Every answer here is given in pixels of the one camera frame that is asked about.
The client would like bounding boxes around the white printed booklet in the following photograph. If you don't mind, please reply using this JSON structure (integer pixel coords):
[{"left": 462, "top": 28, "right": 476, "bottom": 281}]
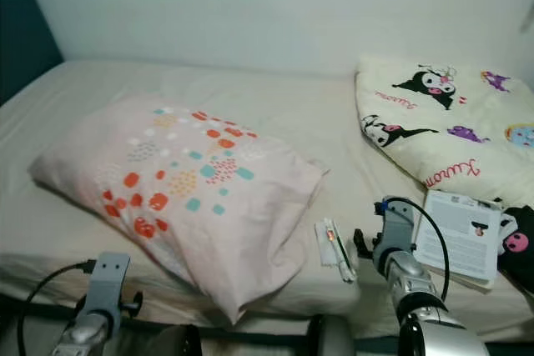
[{"left": 413, "top": 189, "right": 510, "bottom": 292}]

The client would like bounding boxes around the thin green red pen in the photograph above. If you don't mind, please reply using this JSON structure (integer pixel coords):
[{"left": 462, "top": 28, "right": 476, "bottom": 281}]
[{"left": 324, "top": 221, "right": 351, "bottom": 278}]

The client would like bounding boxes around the small white paper packet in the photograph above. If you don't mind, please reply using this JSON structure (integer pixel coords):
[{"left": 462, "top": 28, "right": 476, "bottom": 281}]
[{"left": 315, "top": 217, "right": 358, "bottom": 283}]

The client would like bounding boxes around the grey right robot leg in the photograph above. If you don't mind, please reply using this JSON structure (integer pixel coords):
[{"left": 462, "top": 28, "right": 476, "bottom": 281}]
[{"left": 305, "top": 314, "right": 353, "bottom": 356}]

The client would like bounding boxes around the pink dotted pillow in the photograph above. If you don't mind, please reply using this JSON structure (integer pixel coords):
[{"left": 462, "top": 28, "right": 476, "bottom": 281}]
[{"left": 29, "top": 96, "right": 329, "bottom": 325}]

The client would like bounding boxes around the cream cartoon print quilt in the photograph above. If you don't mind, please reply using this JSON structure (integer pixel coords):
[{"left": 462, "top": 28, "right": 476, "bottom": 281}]
[{"left": 355, "top": 56, "right": 534, "bottom": 294}]

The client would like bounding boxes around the white sheeted bed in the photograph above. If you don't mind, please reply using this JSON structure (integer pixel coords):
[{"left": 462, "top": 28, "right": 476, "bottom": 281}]
[{"left": 0, "top": 59, "right": 534, "bottom": 344}]

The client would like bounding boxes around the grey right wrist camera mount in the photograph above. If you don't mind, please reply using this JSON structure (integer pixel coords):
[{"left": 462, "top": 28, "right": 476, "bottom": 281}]
[{"left": 374, "top": 196, "right": 415, "bottom": 257}]

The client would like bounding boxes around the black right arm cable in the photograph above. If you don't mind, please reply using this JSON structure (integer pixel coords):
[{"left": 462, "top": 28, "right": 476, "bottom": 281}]
[{"left": 384, "top": 196, "right": 452, "bottom": 303}]

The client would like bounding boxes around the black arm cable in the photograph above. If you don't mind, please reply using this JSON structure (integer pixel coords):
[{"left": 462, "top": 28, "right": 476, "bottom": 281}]
[
  {"left": 17, "top": 260, "right": 94, "bottom": 356},
  {"left": 384, "top": 196, "right": 452, "bottom": 303}
]

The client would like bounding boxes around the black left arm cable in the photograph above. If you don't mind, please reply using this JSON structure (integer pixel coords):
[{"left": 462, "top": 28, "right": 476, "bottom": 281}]
[{"left": 17, "top": 260, "right": 94, "bottom": 356}]

